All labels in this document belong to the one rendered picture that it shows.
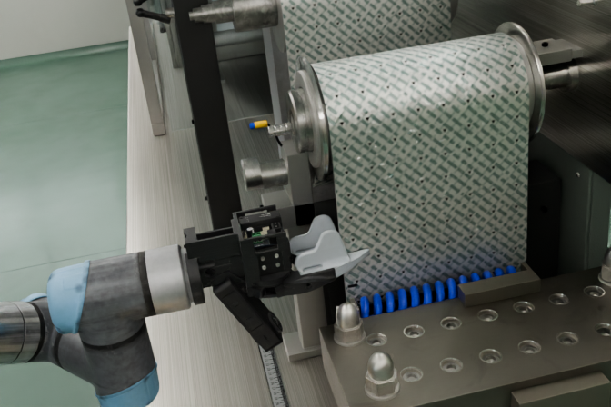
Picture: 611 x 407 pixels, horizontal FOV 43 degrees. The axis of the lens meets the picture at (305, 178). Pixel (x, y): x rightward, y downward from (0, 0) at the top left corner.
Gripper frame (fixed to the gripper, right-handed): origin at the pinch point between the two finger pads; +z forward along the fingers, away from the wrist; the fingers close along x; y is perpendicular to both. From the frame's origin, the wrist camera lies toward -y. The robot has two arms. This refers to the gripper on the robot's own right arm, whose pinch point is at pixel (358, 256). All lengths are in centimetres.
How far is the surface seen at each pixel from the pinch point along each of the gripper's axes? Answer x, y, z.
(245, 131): 95, -19, -3
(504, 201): -0.2, 3.7, 18.5
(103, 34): 556, -95, -69
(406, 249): -0.3, -0.3, 6.0
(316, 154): 1.3, 13.5, -3.4
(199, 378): 7.9, -19.0, -21.7
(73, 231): 241, -109, -75
